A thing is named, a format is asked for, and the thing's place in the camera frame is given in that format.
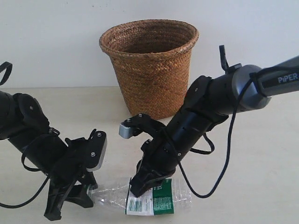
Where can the brown woven wicker basket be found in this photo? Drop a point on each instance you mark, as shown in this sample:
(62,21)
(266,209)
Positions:
(151,60)

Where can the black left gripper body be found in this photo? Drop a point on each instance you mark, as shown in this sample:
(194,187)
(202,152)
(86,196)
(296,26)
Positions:
(58,159)

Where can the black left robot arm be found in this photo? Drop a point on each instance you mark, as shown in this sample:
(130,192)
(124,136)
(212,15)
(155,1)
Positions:
(24,125)

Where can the clear plastic bottle green label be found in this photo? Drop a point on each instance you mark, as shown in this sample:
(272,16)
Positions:
(172,196)

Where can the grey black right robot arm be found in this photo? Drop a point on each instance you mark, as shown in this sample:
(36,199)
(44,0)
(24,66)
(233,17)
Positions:
(209,102)

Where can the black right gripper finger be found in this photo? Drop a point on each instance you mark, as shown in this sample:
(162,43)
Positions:
(81,194)
(57,195)

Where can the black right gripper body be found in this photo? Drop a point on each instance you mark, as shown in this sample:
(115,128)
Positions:
(186,132)

